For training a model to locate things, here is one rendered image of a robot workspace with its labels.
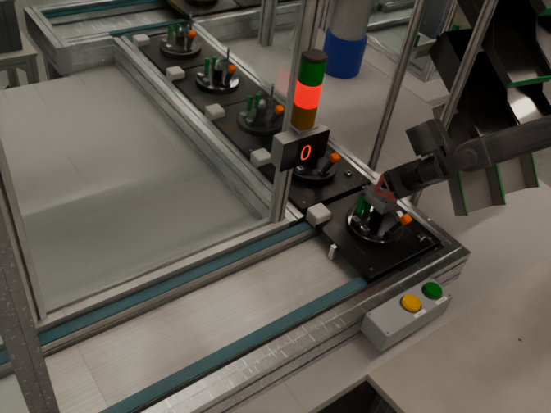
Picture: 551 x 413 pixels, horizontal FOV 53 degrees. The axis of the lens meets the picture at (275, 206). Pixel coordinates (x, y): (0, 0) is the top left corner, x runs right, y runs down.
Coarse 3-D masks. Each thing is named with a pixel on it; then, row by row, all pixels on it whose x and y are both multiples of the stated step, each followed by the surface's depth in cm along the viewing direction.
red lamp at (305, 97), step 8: (296, 88) 109; (304, 88) 107; (312, 88) 106; (320, 88) 108; (296, 96) 109; (304, 96) 108; (312, 96) 108; (296, 104) 110; (304, 104) 109; (312, 104) 109
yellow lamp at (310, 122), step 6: (294, 108) 111; (300, 108) 110; (312, 108) 110; (294, 114) 111; (300, 114) 111; (306, 114) 110; (312, 114) 111; (294, 120) 112; (300, 120) 111; (306, 120) 111; (312, 120) 112; (294, 126) 113; (300, 126) 112; (306, 126) 112; (312, 126) 114
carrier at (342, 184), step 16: (320, 160) 151; (304, 176) 145; (320, 176) 146; (336, 176) 150; (352, 176) 151; (304, 192) 144; (320, 192) 144; (336, 192) 145; (352, 192) 148; (304, 208) 139
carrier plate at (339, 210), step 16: (336, 208) 140; (400, 208) 143; (320, 224) 135; (336, 224) 136; (416, 224) 140; (336, 240) 132; (352, 240) 133; (400, 240) 135; (416, 240) 135; (432, 240) 136; (352, 256) 129; (368, 256) 129; (384, 256) 130; (400, 256) 131; (416, 256) 133; (368, 272) 126; (384, 272) 127
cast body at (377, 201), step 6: (378, 180) 129; (366, 186) 133; (372, 186) 128; (384, 186) 126; (366, 192) 131; (372, 192) 129; (366, 198) 132; (372, 198) 130; (378, 198) 128; (384, 198) 127; (372, 204) 130; (378, 204) 129; (384, 204) 127; (390, 204) 128; (378, 210) 129; (384, 210) 128; (390, 210) 130
